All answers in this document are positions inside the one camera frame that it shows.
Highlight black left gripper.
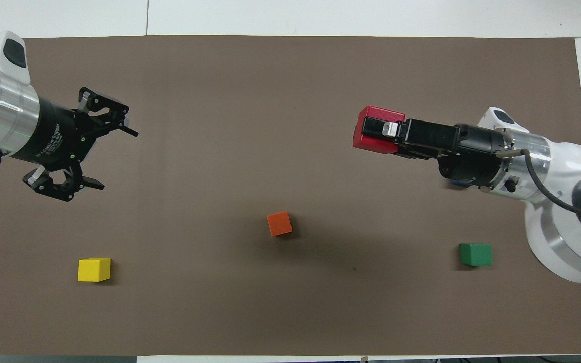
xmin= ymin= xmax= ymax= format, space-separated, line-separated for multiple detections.
xmin=17 ymin=86 xmax=139 ymax=203

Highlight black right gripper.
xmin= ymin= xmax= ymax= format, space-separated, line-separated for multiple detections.
xmin=361 ymin=116 xmax=507 ymax=189

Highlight red block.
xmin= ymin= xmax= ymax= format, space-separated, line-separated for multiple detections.
xmin=352 ymin=105 xmax=406 ymax=155

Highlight yellow block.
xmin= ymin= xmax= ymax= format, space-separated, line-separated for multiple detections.
xmin=77 ymin=258 xmax=112 ymax=283

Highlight orange block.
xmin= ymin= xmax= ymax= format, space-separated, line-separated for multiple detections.
xmin=267 ymin=211 xmax=294 ymax=237

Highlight green block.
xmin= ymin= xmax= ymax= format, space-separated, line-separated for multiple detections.
xmin=460 ymin=243 xmax=493 ymax=267

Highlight brown table mat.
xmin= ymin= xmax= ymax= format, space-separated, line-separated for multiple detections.
xmin=0 ymin=35 xmax=581 ymax=357

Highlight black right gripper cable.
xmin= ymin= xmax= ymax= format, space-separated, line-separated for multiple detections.
xmin=495 ymin=147 xmax=581 ymax=219

